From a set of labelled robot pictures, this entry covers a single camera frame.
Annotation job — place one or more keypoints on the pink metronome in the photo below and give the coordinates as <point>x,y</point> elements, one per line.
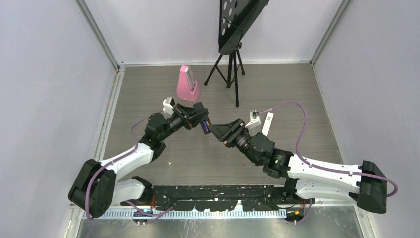
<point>187,87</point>

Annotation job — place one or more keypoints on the white remote control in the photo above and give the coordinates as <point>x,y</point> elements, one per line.
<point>267,123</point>

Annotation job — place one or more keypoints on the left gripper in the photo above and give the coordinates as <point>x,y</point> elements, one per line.
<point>190,117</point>

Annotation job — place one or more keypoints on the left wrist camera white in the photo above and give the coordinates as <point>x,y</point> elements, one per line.
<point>168,105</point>

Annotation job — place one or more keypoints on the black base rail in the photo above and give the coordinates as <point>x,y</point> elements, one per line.
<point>218,198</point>

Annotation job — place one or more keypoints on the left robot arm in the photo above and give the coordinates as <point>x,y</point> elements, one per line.
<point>98,185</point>

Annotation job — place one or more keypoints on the black music stand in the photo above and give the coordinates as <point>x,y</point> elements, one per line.
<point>235,19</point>

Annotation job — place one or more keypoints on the purple battery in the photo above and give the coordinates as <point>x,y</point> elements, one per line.
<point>206,127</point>

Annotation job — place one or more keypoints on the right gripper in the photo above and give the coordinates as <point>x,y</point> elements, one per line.
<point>228,132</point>

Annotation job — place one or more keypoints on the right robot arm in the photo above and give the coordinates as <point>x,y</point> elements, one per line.
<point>363,184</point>

